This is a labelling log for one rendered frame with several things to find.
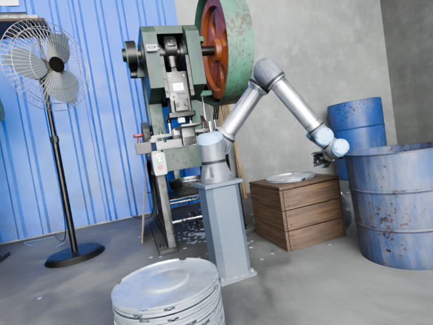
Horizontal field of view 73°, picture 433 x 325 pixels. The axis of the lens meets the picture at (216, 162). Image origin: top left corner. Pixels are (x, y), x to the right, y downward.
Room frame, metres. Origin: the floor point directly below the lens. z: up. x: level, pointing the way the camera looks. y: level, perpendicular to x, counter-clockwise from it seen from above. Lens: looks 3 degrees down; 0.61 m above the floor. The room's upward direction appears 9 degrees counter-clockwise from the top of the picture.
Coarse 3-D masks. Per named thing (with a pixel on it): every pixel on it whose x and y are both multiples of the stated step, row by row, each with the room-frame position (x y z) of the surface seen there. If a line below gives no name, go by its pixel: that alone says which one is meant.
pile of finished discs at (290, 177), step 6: (282, 174) 1.91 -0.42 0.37; (288, 174) 1.90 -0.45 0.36; (294, 174) 1.80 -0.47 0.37; (300, 174) 1.81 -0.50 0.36; (306, 174) 1.77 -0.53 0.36; (312, 174) 1.73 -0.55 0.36; (270, 180) 1.76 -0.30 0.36; (276, 180) 1.72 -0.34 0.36; (282, 180) 1.64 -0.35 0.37; (288, 180) 1.63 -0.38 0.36; (294, 180) 1.62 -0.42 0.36; (300, 180) 1.62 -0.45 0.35
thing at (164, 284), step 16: (144, 272) 0.88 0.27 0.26; (160, 272) 0.85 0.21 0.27; (176, 272) 0.83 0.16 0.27; (192, 272) 0.83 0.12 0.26; (208, 272) 0.81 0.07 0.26; (128, 288) 0.79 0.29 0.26; (144, 288) 0.76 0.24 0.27; (160, 288) 0.74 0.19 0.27; (176, 288) 0.74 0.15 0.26; (192, 288) 0.73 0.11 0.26; (128, 304) 0.70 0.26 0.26; (144, 304) 0.68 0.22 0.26; (160, 304) 0.67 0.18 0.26; (176, 304) 0.66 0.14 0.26
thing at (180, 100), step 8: (168, 72) 2.06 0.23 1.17; (176, 72) 2.08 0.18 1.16; (184, 72) 2.10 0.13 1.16; (168, 80) 2.06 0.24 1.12; (176, 80) 2.08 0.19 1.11; (184, 80) 2.09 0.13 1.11; (176, 88) 2.07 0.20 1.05; (184, 88) 2.09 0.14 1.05; (176, 96) 2.06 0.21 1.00; (184, 96) 2.09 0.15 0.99; (168, 104) 2.13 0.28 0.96; (176, 104) 2.03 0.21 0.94; (184, 104) 2.05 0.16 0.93; (176, 112) 2.08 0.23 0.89
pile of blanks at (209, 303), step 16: (208, 288) 0.73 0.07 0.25; (112, 304) 0.75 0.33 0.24; (192, 304) 0.68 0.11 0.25; (208, 304) 0.71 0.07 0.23; (128, 320) 0.67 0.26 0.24; (144, 320) 0.66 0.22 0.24; (160, 320) 0.65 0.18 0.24; (176, 320) 0.67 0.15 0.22; (192, 320) 0.67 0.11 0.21; (208, 320) 0.71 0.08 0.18; (224, 320) 0.79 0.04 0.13
